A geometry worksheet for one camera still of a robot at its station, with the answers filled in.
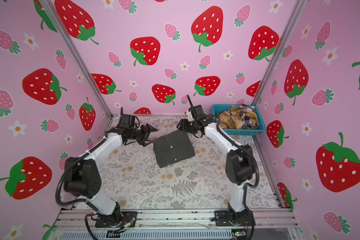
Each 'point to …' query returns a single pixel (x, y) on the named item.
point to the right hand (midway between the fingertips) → (180, 126)
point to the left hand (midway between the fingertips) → (156, 133)
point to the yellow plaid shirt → (232, 118)
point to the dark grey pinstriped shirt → (173, 148)
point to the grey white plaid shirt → (248, 122)
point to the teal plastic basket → (217, 108)
